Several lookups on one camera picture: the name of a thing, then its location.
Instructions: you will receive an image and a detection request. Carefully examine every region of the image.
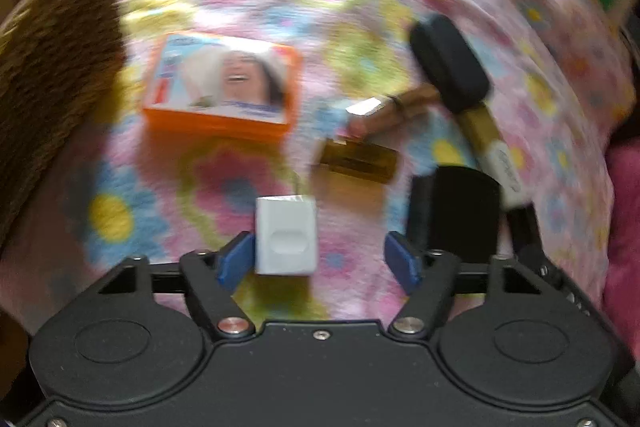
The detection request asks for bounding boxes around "brown fuzzy cushion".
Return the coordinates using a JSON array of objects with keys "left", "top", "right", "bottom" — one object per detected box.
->
[{"left": 0, "top": 0, "right": 127, "bottom": 253}]

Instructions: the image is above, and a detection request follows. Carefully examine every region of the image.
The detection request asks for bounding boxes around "gold lipstick tube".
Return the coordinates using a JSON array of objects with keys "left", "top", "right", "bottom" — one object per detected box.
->
[{"left": 345, "top": 86, "right": 442, "bottom": 140}]

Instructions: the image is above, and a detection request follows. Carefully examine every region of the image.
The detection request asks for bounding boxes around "orange box with face print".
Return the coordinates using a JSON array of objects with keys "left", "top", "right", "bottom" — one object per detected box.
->
[{"left": 141, "top": 32, "right": 304, "bottom": 144}]

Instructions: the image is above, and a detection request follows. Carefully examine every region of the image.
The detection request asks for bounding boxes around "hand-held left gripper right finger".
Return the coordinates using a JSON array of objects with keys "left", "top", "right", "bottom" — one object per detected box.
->
[{"left": 384, "top": 231, "right": 543, "bottom": 342}]

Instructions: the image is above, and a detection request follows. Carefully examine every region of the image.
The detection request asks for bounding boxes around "gold rectangular case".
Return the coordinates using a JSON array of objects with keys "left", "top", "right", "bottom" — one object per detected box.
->
[{"left": 314, "top": 136, "right": 402, "bottom": 186}]

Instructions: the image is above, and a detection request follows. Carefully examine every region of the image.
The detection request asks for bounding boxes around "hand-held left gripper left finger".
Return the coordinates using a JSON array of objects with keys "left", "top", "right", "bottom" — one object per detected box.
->
[{"left": 97, "top": 231, "right": 257, "bottom": 342}]

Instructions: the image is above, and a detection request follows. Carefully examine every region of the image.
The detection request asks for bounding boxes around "gold bottle with black cap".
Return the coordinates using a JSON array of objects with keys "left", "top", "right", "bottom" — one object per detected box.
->
[{"left": 409, "top": 14, "right": 533, "bottom": 210}]

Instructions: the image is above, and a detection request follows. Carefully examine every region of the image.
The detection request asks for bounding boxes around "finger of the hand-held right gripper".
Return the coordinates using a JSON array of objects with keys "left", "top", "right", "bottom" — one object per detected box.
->
[{"left": 505, "top": 206, "right": 577, "bottom": 309}]

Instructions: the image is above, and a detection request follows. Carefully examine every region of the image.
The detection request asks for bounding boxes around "pink pillow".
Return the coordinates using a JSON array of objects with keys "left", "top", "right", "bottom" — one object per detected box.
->
[{"left": 602, "top": 139, "right": 640, "bottom": 325}]

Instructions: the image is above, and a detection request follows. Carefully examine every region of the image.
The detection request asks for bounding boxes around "small white plastic box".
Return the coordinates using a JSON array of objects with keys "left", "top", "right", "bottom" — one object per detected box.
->
[{"left": 254, "top": 195, "right": 319, "bottom": 279}]

